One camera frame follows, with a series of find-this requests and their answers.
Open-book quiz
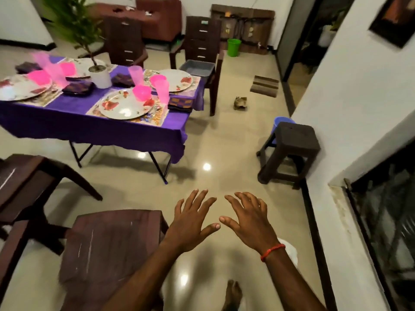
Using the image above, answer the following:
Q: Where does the purple tablecloth table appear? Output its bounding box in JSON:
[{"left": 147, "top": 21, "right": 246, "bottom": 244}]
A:
[{"left": 0, "top": 55, "right": 208, "bottom": 186}]

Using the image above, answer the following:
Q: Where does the red wrist thread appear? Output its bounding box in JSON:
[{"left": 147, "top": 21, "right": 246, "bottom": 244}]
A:
[{"left": 259, "top": 243, "right": 287, "bottom": 263}]

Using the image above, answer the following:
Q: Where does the person's left hand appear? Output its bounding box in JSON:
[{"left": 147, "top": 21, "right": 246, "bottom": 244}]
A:
[{"left": 161, "top": 189, "right": 222, "bottom": 254}]

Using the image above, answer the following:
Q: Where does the green plastic bucket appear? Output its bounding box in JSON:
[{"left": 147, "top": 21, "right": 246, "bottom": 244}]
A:
[{"left": 226, "top": 38, "right": 243, "bottom": 58}]

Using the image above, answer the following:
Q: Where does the striped brown rug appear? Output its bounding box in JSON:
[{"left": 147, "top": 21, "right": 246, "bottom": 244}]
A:
[{"left": 249, "top": 75, "right": 281, "bottom": 99}]

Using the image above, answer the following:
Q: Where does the person's left forearm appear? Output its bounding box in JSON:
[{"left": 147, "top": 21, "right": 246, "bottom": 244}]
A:
[{"left": 102, "top": 239, "right": 190, "bottom": 311}]

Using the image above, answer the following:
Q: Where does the blue plastic bucket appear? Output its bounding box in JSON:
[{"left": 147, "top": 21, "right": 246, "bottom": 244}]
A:
[{"left": 270, "top": 116, "right": 297, "bottom": 137}]

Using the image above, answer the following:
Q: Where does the dark framed wall painting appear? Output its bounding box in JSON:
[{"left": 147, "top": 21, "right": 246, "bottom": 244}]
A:
[{"left": 367, "top": 0, "right": 415, "bottom": 50}]

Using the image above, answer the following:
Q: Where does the grey plastic tray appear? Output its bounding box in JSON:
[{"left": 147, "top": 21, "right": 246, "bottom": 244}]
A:
[{"left": 179, "top": 59, "right": 217, "bottom": 79}]

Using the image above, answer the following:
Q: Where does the white floral plate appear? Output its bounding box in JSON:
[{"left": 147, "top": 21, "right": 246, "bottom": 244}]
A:
[
  {"left": 0, "top": 74, "right": 53, "bottom": 103},
  {"left": 144, "top": 68, "right": 194, "bottom": 95},
  {"left": 65, "top": 58, "right": 112, "bottom": 79},
  {"left": 99, "top": 89, "right": 156, "bottom": 122}
]

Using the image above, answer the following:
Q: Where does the person's right foot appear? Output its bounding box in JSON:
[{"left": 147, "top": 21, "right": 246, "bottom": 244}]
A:
[{"left": 222, "top": 279, "right": 244, "bottom": 311}]

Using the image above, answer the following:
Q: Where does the person's right hand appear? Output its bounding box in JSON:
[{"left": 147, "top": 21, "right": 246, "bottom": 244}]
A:
[{"left": 218, "top": 191, "right": 280, "bottom": 256}]

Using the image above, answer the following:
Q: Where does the brown plastic chair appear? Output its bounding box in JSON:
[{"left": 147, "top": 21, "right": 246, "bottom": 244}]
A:
[
  {"left": 169, "top": 16, "right": 225, "bottom": 118},
  {"left": 96, "top": 16, "right": 149, "bottom": 68},
  {"left": 58, "top": 209, "right": 171, "bottom": 311},
  {"left": 0, "top": 153, "right": 104, "bottom": 302}
]

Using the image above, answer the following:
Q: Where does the crumpled brown paper bag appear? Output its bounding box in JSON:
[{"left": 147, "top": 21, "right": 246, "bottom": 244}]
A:
[{"left": 233, "top": 95, "right": 250, "bottom": 113}]

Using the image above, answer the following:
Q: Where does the red-brown sofa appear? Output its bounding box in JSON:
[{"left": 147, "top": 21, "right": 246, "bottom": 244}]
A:
[{"left": 89, "top": 0, "right": 183, "bottom": 43}]

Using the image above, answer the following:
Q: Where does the green plant in white pot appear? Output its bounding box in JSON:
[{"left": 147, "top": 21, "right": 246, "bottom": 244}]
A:
[{"left": 42, "top": 0, "right": 113, "bottom": 91}]

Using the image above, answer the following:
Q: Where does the black metal grille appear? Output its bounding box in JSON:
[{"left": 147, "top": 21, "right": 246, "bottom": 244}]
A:
[{"left": 344, "top": 139, "right": 415, "bottom": 311}]

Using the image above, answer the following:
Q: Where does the black stool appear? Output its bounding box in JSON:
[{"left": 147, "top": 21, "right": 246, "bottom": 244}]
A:
[{"left": 255, "top": 121, "right": 322, "bottom": 190}]

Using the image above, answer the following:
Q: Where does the person's right forearm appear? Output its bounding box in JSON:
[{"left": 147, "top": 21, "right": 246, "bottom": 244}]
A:
[{"left": 262, "top": 251, "right": 326, "bottom": 311}]

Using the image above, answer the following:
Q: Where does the pink plastic bowl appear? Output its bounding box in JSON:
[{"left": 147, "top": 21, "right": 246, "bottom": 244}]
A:
[
  {"left": 132, "top": 85, "right": 153, "bottom": 104},
  {"left": 27, "top": 70, "right": 52, "bottom": 87},
  {"left": 149, "top": 73, "right": 169, "bottom": 87}
]

